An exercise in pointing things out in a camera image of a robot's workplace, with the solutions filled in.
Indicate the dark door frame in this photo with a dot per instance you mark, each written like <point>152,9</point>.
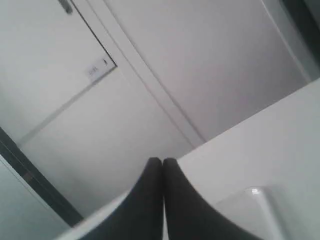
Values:
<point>36,180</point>

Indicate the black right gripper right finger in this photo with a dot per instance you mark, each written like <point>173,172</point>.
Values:
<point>188,215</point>

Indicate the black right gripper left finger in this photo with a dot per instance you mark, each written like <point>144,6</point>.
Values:
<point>140,216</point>

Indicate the white cabinet door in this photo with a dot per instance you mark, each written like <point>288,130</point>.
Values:
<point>48,55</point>

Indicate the white plastic tray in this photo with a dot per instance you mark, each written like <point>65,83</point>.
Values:
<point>255,210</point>

